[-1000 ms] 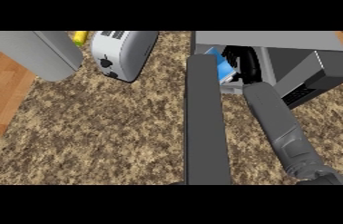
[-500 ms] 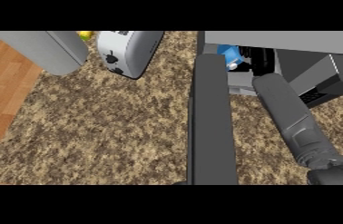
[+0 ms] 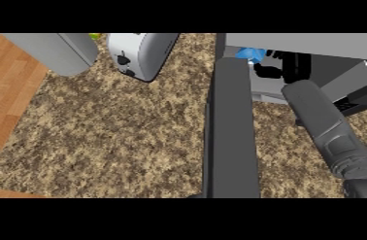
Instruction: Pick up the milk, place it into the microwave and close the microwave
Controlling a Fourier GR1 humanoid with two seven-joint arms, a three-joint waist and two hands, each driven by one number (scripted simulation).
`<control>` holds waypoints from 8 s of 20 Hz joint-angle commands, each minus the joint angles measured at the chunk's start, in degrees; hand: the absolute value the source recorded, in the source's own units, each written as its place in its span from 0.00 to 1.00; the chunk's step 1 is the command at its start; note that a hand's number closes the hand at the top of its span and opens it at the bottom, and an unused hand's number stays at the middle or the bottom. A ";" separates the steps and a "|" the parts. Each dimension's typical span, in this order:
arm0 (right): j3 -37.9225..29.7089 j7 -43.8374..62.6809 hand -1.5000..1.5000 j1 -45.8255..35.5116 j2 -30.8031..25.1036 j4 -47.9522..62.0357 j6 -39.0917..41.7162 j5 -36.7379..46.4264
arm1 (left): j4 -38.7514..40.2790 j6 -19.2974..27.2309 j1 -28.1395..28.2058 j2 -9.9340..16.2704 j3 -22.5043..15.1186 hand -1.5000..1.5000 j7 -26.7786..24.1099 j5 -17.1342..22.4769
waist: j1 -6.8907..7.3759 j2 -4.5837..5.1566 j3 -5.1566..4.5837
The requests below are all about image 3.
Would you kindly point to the green object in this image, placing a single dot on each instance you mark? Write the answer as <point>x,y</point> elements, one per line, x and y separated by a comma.
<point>94,36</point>

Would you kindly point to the grey microwave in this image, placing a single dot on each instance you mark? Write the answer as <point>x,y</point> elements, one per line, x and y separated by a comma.
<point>296,43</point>

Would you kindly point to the white and silver toaster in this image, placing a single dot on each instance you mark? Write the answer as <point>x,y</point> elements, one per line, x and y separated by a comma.
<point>143,54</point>

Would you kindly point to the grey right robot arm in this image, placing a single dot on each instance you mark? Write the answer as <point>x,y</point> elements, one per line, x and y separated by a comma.
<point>329,130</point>

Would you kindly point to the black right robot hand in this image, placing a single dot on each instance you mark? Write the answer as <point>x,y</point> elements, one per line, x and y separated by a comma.
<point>293,67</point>

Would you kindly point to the blue milk carton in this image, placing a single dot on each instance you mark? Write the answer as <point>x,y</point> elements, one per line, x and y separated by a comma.
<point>250,53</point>

